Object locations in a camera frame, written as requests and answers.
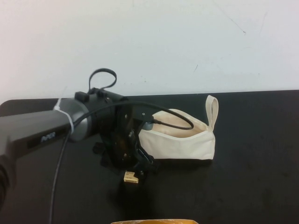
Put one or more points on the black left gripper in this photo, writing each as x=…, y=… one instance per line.
x=119, y=137

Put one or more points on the beige eraser with sleeve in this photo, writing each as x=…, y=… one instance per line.
x=130, y=179

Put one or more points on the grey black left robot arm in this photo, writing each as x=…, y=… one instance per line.
x=42, y=130

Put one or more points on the cream fabric pencil case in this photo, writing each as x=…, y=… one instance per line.
x=182, y=144

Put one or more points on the yellow flat object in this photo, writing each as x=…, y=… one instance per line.
x=154, y=222

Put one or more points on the black table mat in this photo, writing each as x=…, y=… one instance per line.
x=245, y=175

